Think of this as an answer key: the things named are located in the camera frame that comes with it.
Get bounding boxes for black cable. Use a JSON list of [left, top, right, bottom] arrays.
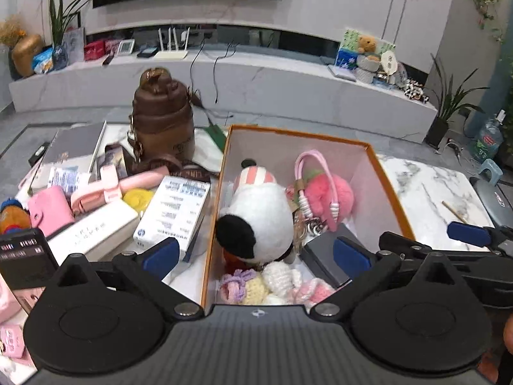
[[188, 40, 237, 107]]

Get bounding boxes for white long box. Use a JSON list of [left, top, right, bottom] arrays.
[[47, 200, 139, 263]]

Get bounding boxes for patterned gift bag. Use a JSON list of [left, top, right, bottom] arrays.
[[62, 27, 86, 64]]

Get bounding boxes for gold vase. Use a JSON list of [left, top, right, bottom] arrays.
[[11, 34, 45, 78]]

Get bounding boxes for brown teddy bear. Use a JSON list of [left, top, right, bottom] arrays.
[[357, 35, 380, 55]]

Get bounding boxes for white medicine box blue print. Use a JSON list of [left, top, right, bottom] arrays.
[[133, 175, 212, 262]]

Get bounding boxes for white router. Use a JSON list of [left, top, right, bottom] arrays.
[[153, 27, 192, 61]]

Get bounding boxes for dark grey small box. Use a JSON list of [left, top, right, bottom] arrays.
[[299, 223, 363, 287]]

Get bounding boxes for pink card holder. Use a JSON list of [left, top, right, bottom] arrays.
[[0, 325, 33, 364]]

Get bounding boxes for red box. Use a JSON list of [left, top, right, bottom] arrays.
[[83, 41, 106, 62]]

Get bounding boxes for white marble television cabinet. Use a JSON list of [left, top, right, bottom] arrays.
[[8, 46, 438, 144]]

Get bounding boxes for black white cow figurines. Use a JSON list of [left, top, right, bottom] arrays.
[[402, 79, 430, 106]]

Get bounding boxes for dark printed booklet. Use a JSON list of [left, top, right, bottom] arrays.
[[96, 144, 129, 179]]

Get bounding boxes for blue water jug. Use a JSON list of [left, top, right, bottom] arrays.
[[470, 109, 506, 164]]

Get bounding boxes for blue snack bag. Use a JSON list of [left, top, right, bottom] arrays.
[[32, 47, 55, 73]]

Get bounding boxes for potted orchid plant black pot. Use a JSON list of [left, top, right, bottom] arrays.
[[424, 53, 490, 149]]

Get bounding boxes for hair dryer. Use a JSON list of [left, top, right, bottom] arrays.
[[445, 137, 467, 157]]

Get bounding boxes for yellow round item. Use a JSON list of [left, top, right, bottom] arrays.
[[122, 188, 156, 212]]

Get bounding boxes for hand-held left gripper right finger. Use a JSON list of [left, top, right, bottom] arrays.
[[310, 236, 471, 321]]

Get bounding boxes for long pink case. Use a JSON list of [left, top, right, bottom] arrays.
[[70, 168, 171, 214]]

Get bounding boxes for dried flowers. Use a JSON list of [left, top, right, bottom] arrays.
[[0, 16, 27, 47]]

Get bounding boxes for grey notebook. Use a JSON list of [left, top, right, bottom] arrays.
[[30, 120, 108, 191]]

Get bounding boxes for blue plastic stool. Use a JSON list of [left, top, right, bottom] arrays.
[[478, 159, 504, 186]]

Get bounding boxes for black rectangular device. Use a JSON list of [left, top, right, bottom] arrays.
[[0, 228, 60, 290]]

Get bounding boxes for grey round ottoman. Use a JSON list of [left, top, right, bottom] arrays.
[[470, 176, 513, 229]]

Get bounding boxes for crochet bunny doll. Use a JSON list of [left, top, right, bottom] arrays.
[[219, 262, 336, 306]]

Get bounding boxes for green vine plant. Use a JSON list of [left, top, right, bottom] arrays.
[[464, 0, 513, 89]]

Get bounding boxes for wooden stick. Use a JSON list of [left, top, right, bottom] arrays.
[[442, 201, 470, 225]]

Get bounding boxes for white round hand fan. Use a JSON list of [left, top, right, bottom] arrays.
[[379, 50, 399, 79]]

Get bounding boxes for orange plush toy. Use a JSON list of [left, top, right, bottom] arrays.
[[0, 198, 32, 235]]

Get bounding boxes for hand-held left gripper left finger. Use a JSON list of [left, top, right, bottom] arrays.
[[42, 237, 204, 321]]

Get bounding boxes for white plush dog pink stripes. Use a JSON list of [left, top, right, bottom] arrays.
[[215, 159, 296, 267]]

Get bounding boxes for pink pouch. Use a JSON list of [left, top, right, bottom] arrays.
[[0, 278, 46, 323]]

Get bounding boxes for light pink pom-pom keychain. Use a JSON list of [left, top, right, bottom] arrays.
[[294, 150, 341, 233]]

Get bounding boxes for white laptop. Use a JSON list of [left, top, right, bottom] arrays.
[[327, 65, 357, 83]]

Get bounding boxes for white tote bag green trim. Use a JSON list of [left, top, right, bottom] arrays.
[[191, 122, 230, 167]]

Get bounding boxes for green leafy potted plant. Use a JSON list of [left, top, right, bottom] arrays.
[[47, 0, 94, 61]]

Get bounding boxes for brown water bottle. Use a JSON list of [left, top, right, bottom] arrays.
[[127, 67, 212, 183]]

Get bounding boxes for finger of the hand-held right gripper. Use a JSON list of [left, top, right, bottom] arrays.
[[379, 230, 437, 267], [447, 220, 513, 257]]

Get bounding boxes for marble desktop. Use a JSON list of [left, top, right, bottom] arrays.
[[0, 122, 495, 370]]

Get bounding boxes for orange cardboard box white inside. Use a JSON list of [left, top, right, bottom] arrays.
[[200, 124, 416, 315]]

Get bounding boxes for pink wallet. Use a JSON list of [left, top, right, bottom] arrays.
[[27, 186, 75, 238]]

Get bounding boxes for white woven basket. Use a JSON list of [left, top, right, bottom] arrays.
[[355, 54, 382, 85]]

